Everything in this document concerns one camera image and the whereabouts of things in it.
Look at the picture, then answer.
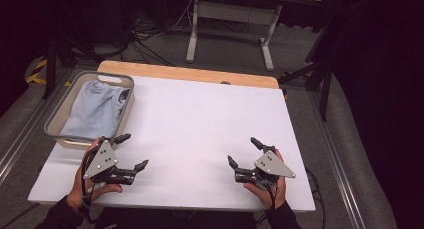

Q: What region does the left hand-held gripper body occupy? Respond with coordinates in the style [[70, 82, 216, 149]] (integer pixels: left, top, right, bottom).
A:
[[81, 135, 138, 187]]

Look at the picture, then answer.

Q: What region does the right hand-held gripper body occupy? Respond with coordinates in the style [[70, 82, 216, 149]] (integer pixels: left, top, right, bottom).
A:
[[234, 144, 297, 192]]

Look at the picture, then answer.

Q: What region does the light blue knit vest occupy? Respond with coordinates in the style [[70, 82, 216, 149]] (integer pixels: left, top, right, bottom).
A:
[[59, 79, 132, 140]]

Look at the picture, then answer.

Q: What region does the beige plastic basket grey rim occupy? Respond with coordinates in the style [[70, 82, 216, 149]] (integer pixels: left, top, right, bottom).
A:
[[43, 70, 136, 151]]

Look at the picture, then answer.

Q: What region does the person's right hand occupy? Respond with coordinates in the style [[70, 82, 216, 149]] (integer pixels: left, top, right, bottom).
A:
[[243, 148, 288, 210]]

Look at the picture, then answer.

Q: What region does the person's left hand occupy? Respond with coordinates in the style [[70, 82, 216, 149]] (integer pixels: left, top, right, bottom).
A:
[[65, 137, 124, 214]]

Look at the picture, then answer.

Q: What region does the person's dark clothing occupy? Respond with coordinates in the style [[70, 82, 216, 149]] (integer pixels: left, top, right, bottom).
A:
[[94, 207, 258, 229]]

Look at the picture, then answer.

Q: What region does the black tripod stand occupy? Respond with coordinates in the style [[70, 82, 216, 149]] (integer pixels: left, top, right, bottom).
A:
[[41, 32, 101, 100], [278, 25, 334, 122]]

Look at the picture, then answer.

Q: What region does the yellow black hazard tape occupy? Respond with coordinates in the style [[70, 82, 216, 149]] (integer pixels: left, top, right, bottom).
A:
[[25, 58, 48, 86]]

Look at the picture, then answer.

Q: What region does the left hand-held gripper black cable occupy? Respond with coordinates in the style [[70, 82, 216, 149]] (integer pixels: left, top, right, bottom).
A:
[[80, 144, 101, 223]]

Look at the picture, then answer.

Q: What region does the hand-held gripper black cable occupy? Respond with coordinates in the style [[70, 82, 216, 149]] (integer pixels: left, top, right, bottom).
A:
[[263, 178, 280, 222], [80, 144, 101, 223]]

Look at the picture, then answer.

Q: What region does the right hand-held gripper black cable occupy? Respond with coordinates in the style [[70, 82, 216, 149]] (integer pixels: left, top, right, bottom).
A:
[[263, 178, 280, 222]]

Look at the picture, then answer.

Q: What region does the black cable beside table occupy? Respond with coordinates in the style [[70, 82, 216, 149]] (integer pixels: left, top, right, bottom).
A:
[[304, 168, 328, 229]]

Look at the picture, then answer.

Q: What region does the grey metal floor rail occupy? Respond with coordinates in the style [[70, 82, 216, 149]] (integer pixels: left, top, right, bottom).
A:
[[0, 67, 73, 187], [308, 90, 368, 229]]

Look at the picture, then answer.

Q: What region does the bundle of black floor cables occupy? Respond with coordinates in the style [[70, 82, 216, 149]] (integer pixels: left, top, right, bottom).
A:
[[128, 20, 201, 68]]

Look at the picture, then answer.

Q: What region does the white table frame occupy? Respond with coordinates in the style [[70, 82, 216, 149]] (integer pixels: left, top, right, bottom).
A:
[[185, 0, 324, 72]]

